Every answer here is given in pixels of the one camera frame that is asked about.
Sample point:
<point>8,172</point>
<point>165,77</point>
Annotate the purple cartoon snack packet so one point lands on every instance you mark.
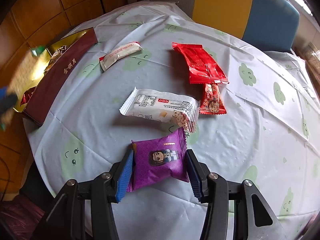
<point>158,159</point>

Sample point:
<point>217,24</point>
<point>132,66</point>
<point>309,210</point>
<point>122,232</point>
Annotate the large red snack packet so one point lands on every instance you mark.
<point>202,67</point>

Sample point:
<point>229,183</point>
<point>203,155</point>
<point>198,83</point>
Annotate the white green-cloud tablecloth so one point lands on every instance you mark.
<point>154,73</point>

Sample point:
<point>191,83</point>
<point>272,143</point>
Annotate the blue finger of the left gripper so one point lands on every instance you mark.
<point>7,101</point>

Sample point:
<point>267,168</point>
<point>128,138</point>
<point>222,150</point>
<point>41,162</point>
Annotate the green-wrapped cracker pack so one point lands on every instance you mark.
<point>20,79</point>

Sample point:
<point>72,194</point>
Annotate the shiny red foil snack bag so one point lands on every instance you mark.
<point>27,95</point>

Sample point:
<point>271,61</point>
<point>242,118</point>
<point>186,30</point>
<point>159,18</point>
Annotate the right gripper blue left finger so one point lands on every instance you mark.
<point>123,174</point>

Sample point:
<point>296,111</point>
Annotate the small red patterned snack packet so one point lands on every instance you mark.
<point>211,102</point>

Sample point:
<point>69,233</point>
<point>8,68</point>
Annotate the grey yellow blue sofa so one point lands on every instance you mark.
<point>269,25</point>

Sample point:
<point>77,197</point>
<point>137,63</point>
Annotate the white red-end snack packet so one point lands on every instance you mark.
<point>112,57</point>

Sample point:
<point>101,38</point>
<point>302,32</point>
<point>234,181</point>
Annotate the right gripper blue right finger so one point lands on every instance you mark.
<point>195,174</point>

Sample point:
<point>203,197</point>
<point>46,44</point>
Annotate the gold and maroon gift box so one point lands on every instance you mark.
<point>52,70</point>

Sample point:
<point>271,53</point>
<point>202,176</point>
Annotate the white nutrition-label snack bar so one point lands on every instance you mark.
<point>181,110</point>

